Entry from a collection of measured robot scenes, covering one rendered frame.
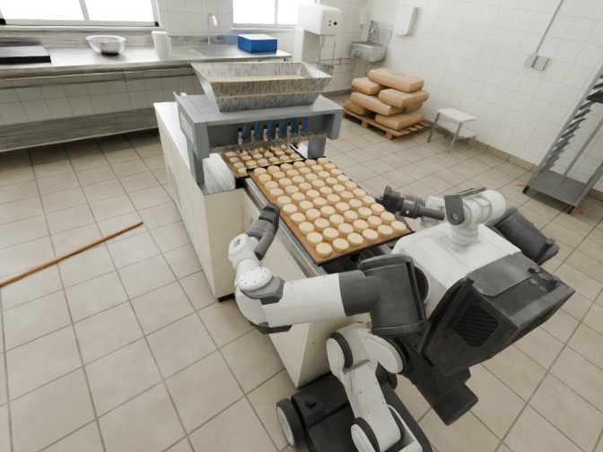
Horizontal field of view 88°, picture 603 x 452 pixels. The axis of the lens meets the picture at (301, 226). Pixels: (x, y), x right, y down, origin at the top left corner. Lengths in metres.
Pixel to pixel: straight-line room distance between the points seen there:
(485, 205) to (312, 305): 0.41
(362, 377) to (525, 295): 0.82
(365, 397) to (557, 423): 1.19
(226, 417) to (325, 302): 1.23
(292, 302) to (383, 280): 0.18
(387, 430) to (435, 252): 0.90
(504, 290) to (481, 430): 1.40
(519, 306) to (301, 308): 0.41
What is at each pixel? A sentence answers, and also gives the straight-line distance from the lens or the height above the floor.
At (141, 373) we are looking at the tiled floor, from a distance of 1.95.
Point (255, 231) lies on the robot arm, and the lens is 0.97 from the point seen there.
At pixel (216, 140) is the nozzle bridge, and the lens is 1.49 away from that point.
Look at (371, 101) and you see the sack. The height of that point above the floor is 0.39.
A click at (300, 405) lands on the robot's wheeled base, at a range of 1.57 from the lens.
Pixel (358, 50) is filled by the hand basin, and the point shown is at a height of 0.81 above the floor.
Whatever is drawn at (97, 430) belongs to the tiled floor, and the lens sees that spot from 1.90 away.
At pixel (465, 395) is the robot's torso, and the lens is 1.01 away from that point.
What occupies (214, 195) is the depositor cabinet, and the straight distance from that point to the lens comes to 1.52.
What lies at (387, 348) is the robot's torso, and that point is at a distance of 1.02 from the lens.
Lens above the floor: 1.67
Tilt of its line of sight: 39 degrees down
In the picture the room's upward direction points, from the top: 7 degrees clockwise
